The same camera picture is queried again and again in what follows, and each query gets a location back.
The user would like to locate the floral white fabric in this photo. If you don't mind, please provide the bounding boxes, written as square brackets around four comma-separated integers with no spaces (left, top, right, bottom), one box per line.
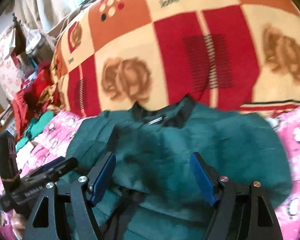
[0,25,22,101]

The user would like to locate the dark green puffer jacket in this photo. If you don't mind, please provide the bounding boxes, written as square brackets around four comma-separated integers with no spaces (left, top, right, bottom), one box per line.
[60,96,292,239]

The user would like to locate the pink penguin blanket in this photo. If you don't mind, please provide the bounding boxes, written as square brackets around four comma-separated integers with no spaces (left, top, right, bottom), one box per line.
[0,102,300,240]

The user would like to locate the red orange rose blanket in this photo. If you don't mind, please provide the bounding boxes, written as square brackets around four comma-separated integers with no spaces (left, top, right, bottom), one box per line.
[50,0,300,116]

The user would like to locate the beige curtain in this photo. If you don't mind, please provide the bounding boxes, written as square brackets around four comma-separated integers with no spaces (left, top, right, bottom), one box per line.
[11,0,85,37]

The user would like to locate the green garment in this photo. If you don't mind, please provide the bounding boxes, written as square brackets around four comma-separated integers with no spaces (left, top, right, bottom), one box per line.
[16,111,55,152]

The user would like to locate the red clothes pile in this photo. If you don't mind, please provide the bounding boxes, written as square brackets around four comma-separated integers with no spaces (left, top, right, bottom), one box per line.
[11,61,62,139]

